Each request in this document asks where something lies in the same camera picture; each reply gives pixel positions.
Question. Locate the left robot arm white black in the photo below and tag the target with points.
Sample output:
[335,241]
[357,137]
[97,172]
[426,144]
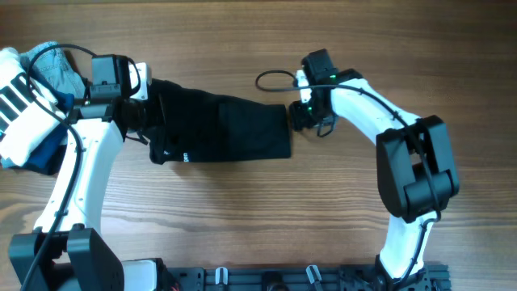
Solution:
[65,250]

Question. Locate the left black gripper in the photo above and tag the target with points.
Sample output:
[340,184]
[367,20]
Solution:
[141,128]

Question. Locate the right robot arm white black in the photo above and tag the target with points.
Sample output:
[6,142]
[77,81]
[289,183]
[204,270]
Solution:
[416,172]

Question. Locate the light blue denim garment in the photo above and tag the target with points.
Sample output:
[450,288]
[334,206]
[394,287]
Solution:
[56,77]

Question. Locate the navy blue folded garment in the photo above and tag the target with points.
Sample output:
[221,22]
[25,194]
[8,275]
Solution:
[47,157]

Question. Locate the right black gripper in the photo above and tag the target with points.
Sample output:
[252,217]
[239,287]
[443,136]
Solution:
[299,118]

